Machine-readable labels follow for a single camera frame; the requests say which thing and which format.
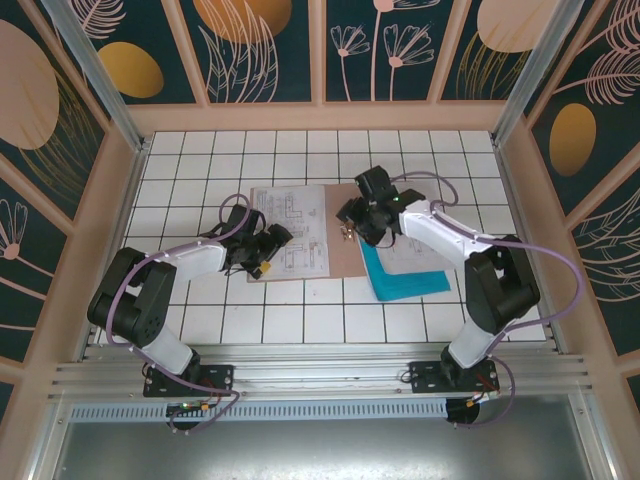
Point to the white sheet with L-shape drawings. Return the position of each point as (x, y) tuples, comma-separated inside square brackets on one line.
[(305, 240)]

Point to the brown cardboard folder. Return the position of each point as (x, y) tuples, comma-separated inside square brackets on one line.
[(342, 255)]

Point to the white printed paper sheet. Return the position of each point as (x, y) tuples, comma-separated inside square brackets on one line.
[(415, 260)]

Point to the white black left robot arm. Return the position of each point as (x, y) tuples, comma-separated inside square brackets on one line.
[(195, 257)]

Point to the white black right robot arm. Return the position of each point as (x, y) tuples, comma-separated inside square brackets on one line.
[(440, 235)]

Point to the metal folder prong fastener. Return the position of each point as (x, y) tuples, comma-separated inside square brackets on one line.
[(346, 232)]

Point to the steel sheet panel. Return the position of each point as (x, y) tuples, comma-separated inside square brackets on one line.
[(320, 450)]

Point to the aluminium side rail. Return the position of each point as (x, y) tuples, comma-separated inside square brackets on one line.
[(511, 190), (129, 200)]

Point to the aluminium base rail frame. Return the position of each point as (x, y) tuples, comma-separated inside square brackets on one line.
[(320, 370)]

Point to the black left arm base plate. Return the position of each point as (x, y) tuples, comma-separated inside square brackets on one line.
[(220, 380)]

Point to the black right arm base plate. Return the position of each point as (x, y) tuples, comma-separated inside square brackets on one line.
[(425, 380)]

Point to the aluminium corner post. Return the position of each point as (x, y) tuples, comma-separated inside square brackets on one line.
[(96, 75), (529, 75)]

